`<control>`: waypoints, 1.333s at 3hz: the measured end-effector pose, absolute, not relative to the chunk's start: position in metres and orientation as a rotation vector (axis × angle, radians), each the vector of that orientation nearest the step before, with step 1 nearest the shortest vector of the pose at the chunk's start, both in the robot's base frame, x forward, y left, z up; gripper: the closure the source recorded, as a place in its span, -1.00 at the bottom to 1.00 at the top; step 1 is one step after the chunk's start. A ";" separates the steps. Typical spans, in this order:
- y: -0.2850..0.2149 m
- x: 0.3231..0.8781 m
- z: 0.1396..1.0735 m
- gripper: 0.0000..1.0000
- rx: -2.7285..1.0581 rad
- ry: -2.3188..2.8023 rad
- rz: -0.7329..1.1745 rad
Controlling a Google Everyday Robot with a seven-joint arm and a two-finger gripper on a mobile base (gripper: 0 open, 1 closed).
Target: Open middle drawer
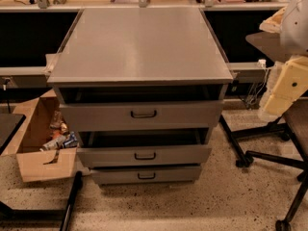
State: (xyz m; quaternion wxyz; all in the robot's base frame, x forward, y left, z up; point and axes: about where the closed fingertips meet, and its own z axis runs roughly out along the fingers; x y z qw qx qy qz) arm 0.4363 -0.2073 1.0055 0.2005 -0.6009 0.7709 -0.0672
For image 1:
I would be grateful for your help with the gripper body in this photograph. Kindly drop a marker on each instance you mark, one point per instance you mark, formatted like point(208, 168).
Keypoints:
point(295, 33)

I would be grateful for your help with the grey drawer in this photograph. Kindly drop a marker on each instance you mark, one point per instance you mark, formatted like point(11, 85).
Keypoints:
point(141, 116)
point(138, 175)
point(144, 148)

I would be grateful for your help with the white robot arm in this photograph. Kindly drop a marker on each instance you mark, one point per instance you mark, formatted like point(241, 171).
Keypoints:
point(293, 27)

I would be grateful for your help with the grey metal drawer cabinet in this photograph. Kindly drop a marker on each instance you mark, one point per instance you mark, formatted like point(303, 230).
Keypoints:
point(140, 55)

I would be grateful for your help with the grey top drawer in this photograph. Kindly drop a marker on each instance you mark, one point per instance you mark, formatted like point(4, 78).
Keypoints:
point(141, 116)

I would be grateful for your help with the grey bottom drawer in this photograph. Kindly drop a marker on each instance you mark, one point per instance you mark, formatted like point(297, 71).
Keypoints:
point(138, 175)

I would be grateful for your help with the open cardboard box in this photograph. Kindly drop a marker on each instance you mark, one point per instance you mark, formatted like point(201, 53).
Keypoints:
point(35, 165)

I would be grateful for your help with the trash items in box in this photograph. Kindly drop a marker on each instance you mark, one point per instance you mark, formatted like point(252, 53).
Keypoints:
point(61, 137)

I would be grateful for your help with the long grey workbench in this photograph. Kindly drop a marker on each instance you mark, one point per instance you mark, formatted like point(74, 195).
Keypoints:
point(25, 24)

